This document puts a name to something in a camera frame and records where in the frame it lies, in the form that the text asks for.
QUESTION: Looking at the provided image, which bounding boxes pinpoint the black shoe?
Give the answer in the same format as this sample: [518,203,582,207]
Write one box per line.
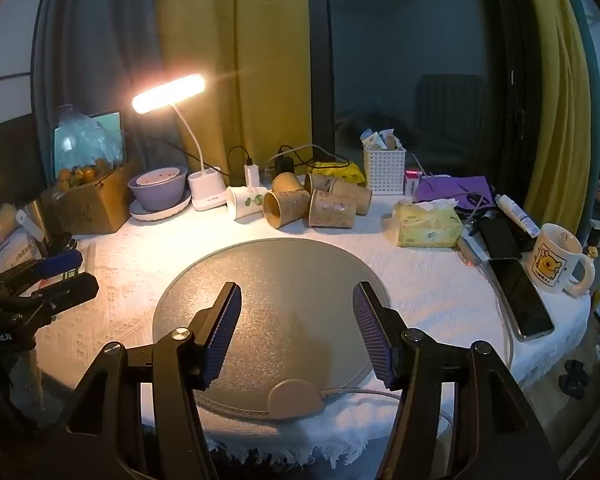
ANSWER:
[558,359,591,400]

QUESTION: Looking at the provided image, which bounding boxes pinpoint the cardboard box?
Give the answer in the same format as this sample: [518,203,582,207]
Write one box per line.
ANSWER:
[40,162,146,235]

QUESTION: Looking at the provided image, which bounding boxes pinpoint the purple bowl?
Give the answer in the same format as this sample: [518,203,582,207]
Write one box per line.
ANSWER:
[127,165,190,211]

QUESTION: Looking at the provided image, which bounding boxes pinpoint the clear plastic bag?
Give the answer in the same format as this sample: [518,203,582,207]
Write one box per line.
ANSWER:
[55,104,126,171]

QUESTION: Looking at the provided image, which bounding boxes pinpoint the yellow curtain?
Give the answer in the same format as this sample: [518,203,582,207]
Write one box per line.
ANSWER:
[154,0,314,182]
[519,0,600,242]

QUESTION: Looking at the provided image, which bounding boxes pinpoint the brown paper cup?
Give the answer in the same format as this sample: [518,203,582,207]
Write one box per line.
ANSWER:
[271,172,306,195]
[308,189,357,230]
[328,179,374,216]
[263,189,312,230]
[304,172,336,195]

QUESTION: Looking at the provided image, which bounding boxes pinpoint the round grey heating mat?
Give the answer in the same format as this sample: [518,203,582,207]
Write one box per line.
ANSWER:
[152,237,394,419]

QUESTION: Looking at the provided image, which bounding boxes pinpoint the white mug yellow bear print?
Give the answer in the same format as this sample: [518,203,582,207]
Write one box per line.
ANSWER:
[530,223,597,297]

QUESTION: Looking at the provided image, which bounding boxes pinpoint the white plastic basket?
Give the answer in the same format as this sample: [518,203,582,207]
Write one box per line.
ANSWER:
[363,145,407,196]

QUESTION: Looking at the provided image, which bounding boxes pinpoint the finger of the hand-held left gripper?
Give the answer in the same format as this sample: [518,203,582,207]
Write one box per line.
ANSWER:
[0,272,100,320]
[0,250,84,295]

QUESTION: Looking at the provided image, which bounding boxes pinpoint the round beige mat controller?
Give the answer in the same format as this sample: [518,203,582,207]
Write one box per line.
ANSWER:
[267,379,326,420]

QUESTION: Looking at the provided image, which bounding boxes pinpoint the white plate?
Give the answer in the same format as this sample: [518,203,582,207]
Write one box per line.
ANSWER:
[129,189,193,222]

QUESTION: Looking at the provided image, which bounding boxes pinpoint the yellow plastic bag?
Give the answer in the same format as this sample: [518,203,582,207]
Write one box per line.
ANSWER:
[312,161,366,185]

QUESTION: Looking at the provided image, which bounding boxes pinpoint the black window post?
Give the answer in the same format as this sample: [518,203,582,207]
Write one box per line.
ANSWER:
[305,0,337,157]

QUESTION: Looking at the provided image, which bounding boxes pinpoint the grey curtain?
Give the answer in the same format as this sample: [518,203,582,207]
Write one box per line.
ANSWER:
[32,0,182,187]

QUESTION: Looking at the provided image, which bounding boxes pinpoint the white green-print paper cup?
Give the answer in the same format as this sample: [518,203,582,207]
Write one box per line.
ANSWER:
[225,186,269,220]

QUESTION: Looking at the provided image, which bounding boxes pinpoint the purple cloth pouch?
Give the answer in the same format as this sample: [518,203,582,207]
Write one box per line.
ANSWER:
[414,175,496,209]

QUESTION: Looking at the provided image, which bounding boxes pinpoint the white textured tablecloth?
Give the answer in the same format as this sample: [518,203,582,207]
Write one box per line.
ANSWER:
[34,194,592,467]

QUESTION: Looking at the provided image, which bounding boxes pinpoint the yellow tissue pack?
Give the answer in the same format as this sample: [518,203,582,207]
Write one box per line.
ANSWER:
[395,198,464,249]

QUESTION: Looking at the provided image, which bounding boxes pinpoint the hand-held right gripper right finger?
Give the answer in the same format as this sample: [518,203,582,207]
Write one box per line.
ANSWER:
[352,281,563,480]

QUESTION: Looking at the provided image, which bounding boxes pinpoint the black smartphone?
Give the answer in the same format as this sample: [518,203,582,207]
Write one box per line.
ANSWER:
[487,257,556,342]

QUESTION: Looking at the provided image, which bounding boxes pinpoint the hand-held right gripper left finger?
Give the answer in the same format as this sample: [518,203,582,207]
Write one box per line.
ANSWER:
[45,282,243,480]

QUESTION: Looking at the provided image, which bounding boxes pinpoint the pile of small oranges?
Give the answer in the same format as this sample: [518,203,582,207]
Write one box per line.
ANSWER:
[56,159,114,189]

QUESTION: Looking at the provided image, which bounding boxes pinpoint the white desk lamp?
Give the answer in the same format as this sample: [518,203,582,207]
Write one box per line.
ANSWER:
[131,74,227,211]

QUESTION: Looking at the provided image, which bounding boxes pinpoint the white power adapter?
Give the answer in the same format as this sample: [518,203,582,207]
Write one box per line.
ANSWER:
[457,232,486,266]

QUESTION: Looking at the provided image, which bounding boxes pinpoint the small packets in basket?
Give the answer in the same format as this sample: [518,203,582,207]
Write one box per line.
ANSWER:
[360,129,402,151]

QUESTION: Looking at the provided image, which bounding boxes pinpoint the white cream tube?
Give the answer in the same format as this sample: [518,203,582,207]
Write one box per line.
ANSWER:
[495,194,541,237]

